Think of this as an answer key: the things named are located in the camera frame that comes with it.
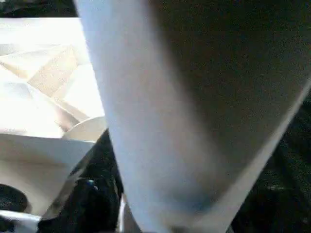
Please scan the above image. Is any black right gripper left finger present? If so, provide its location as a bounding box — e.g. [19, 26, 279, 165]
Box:
[38, 129, 125, 233]

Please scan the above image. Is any white plastic table leg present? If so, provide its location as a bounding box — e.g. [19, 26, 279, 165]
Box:
[73, 0, 311, 233]

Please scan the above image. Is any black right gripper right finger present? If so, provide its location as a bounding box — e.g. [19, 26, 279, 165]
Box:
[229, 160, 311, 233]

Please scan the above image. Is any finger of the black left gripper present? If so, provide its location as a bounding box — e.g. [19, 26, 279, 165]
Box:
[0, 183, 28, 213]

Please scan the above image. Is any white plastic table top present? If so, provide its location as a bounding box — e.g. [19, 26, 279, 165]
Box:
[0, 17, 108, 230]

